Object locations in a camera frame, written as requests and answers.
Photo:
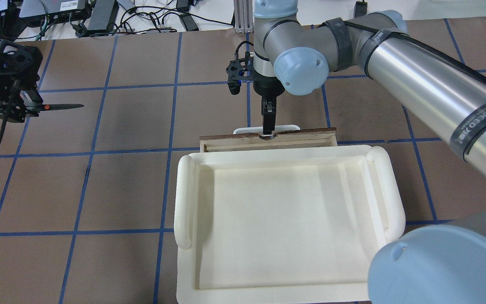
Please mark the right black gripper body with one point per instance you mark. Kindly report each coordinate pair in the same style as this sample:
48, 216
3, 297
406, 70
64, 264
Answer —
266, 88

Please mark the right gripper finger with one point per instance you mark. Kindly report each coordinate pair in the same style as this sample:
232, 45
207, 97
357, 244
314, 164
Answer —
269, 107

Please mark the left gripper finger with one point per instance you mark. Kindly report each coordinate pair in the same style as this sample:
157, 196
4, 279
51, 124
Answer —
21, 105

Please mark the orange grey handled scissors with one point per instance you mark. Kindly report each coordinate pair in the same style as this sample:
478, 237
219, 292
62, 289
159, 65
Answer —
53, 107

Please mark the wooden drawer with white handle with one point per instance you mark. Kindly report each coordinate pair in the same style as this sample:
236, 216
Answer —
283, 137

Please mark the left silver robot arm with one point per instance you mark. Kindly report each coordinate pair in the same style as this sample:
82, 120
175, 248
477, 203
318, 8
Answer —
19, 96

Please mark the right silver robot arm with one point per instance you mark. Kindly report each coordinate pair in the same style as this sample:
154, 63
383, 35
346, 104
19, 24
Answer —
436, 264

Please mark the white plastic tray bin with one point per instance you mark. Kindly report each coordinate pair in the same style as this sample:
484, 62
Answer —
283, 226

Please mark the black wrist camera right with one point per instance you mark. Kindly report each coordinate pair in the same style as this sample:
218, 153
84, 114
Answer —
239, 70

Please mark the aluminium frame post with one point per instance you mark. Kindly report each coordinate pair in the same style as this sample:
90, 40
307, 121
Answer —
243, 16

